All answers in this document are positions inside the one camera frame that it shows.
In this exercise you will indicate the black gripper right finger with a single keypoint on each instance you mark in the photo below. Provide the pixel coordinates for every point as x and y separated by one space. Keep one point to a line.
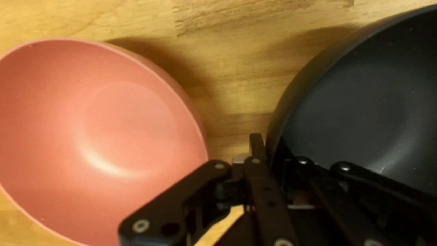
346 205

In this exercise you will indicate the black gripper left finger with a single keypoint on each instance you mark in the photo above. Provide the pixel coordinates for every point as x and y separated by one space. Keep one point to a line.
182 199

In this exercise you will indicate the black bowl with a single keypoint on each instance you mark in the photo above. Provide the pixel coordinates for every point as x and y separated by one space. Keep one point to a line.
364 100

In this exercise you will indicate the pink bowl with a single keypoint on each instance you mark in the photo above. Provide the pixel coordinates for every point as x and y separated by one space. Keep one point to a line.
91 137

